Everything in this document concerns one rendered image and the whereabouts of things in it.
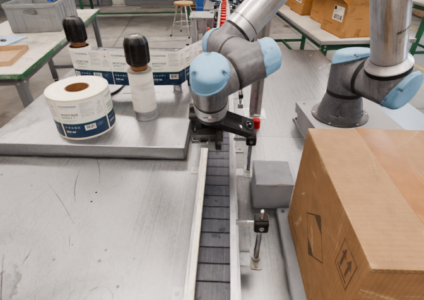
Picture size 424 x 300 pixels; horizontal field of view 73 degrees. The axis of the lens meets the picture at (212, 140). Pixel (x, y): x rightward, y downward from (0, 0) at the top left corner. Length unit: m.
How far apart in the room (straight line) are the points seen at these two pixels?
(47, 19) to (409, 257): 2.77
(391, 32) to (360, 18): 1.86
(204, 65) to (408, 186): 0.38
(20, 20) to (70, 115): 1.98
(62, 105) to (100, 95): 0.12
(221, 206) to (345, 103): 0.55
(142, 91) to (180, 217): 0.47
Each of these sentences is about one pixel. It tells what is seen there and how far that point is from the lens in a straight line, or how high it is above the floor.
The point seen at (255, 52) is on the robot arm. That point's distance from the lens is 0.58.
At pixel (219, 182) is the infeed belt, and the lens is 0.79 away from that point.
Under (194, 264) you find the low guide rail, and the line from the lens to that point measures 0.60.
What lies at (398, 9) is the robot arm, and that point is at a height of 1.30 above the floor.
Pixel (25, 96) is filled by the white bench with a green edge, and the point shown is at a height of 0.64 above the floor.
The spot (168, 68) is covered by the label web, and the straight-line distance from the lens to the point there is 1.23.
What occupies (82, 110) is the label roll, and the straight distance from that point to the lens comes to 0.99.
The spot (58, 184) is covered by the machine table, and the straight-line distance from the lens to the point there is 0.97.
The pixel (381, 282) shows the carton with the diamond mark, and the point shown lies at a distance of 0.43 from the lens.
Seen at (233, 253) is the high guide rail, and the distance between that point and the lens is 0.56.
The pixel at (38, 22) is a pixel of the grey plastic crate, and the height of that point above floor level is 0.88.
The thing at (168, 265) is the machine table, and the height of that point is 0.83.
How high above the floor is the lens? 1.43
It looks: 35 degrees down
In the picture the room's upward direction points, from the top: straight up
